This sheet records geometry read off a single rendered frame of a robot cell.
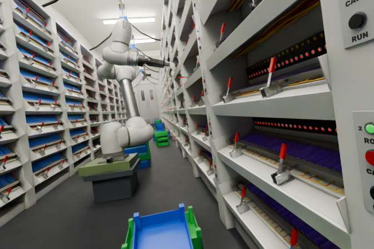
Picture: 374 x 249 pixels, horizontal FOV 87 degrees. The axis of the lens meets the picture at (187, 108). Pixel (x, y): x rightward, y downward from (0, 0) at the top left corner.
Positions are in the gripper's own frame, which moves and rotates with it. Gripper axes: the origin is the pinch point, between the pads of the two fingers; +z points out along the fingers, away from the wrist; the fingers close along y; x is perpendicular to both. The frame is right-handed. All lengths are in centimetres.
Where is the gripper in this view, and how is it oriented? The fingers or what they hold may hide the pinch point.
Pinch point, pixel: (169, 65)
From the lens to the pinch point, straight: 131.3
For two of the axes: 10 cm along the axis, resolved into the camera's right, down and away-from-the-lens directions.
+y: 1.5, -0.1, -9.9
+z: 9.8, 1.3, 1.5
